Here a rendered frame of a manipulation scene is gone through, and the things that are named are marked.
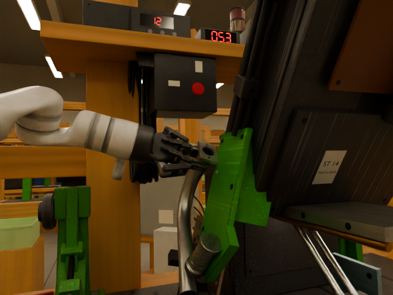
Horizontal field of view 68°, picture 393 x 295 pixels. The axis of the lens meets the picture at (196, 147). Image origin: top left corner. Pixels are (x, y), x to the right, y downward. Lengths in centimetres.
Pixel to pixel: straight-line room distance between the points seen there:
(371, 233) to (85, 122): 47
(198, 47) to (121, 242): 55
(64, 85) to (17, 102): 1040
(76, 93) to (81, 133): 1029
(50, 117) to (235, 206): 35
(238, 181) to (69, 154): 56
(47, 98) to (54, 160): 39
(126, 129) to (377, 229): 41
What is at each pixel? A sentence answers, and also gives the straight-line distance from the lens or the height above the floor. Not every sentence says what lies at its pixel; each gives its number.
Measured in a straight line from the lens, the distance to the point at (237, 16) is 106.
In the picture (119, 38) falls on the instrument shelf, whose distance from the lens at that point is 76.
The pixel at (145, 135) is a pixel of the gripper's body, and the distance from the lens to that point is 55.
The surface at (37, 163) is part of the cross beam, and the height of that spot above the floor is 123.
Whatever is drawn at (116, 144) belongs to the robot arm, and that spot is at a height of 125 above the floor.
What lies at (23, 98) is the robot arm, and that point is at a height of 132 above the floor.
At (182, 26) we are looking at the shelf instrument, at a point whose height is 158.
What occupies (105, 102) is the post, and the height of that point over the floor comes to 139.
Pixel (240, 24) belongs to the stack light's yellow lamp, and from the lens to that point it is 105.
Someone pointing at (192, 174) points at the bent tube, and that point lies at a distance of 62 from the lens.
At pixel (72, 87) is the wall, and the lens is 1089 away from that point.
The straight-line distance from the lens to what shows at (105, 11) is 84.
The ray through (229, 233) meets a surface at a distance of 48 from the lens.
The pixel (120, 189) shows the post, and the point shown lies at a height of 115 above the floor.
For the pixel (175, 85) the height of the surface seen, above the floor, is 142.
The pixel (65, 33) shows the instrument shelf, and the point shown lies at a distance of 76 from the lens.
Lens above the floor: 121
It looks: 4 degrees up
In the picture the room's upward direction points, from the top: 1 degrees counter-clockwise
